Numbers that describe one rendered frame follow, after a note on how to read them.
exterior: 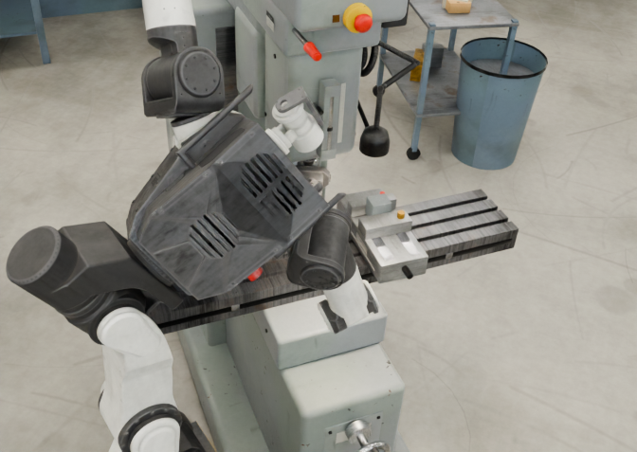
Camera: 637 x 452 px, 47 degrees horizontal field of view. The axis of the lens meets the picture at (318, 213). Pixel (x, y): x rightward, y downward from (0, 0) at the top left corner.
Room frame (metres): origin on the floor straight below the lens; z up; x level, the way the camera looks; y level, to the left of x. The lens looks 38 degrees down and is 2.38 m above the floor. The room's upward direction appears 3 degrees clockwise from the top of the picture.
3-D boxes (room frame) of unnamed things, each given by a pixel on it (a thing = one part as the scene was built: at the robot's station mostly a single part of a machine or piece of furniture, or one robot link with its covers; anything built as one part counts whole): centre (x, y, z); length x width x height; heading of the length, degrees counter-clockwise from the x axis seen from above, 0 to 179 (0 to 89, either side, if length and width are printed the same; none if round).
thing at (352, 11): (1.47, -0.06, 1.76); 0.06 x 0.02 x 0.06; 114
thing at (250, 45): (1.86, 0.11, 1.47); 0.24 x 0.19 x 0.26; 114
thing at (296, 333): (1.68, 0.03, 0.79); 0.50 x 0.35 x 0.12; 24
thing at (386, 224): (1.73, -0.20, 1.02); 0.15 x 0.06 x 0.04; 112
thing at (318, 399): (1.66, 0.02, 0.43); 0.81 x 0.32 x 0.60; 24
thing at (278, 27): (1.72, 0.05, 1.68); 0.34 x 0.24 x 0.10; 24
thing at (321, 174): (1.59, 0.04, 1.23); 0.13 x 0.12 x 0.10; 89
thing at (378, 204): (1.78, -0.18, 1.04); 0.06 x 0.05 x 0.06; 112
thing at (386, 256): (1.75, -0.19, 0.98); 0.35 x 0.15 x 0.11; 22
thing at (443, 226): (1.71, -0.03, 0.89); 1.24 x 0.23 x 0.08; 114
